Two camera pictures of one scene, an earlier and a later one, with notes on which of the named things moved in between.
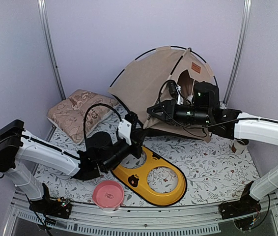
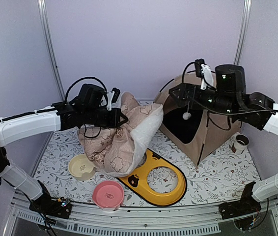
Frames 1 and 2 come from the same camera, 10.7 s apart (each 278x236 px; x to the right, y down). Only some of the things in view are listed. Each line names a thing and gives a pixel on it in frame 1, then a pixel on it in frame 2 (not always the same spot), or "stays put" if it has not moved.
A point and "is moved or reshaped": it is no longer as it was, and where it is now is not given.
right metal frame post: (239, 55) stays put
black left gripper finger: (158, 107) to (179, 94)
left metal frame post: (41, 5) stays put
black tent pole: (174, 68) to (203, 146)
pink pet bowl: (108, 194) stays put
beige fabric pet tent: (138, 85) is moved or reshaped
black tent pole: (152, 50) to (173, 79)
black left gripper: (138, 135) to (114, 123)
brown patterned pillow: (67, 116) is moved or reshaped
